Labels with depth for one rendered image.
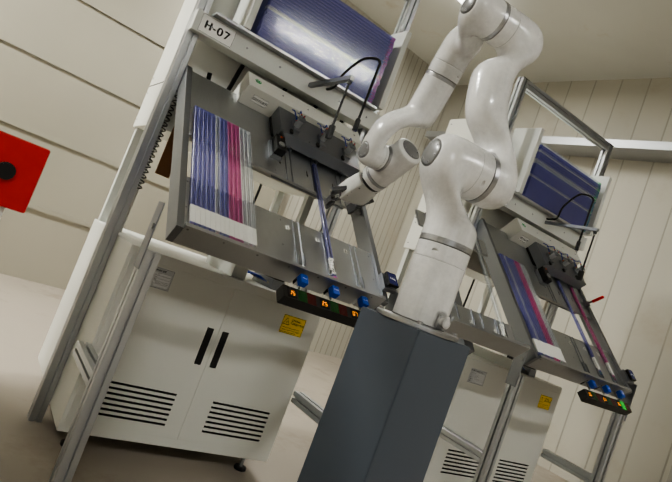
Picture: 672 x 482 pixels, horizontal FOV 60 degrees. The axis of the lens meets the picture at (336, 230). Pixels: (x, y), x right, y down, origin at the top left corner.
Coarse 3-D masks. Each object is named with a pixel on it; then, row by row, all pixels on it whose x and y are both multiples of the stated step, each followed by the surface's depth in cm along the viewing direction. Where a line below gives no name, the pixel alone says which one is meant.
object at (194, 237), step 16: (192, 224) 142; (176, 240) 144; (192, 240) 145; (208, 240) 145; (224, 240) 146; (224, 256) 151; (240, 256) 152; (256, 256) 152; (272, 256) 154; (272, 272) 158; (288, 272) 159; (304, 272) 160; (320, 272) 163; (320, 288) 167; (352, 288) 169; (352, 304) 175
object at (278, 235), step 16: (256, 208) 166; (256, 224) 161; (272, 224) 166; (288, 224) 171; (272, 240) 162; (288, 240) 166; (304, 240) 171; (320, 240) 176; (336, 240) 182; (288, 256) 162; (304, 256) 165; (320, 256) 171; (336, 256) 176; (352, 256) 182; (368, 256) 188; (336, 272) 171; (352, 272) 177; (368, 272) 182; (368, 288) 177
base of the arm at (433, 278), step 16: (416, 256) 126; (432, 256) 124; (448, 256) 123; (464, 256) 124; (416, 272) 125; (432, 272) 123; (448, 272) 123; (464, 272) 126; (416, 288) 123; (432, 288) 122; (448, 288) 123; (400, 304) 125; (416, 304) 123; (432, 304) 122; (448, 304) 124; (400, 320) 120; (416, 320) 122; (432, 320) 122; (448, 320) 122; (448, 336) 120
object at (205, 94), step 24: (192, 72) 189; (192, 96) 180; (216, 96) 189; (192, 120) 172; (240, 120) 189; (264, 120) 199; (264, 144) 190; (264, 168) 181; (288, 168) 190; (312, 192) 191
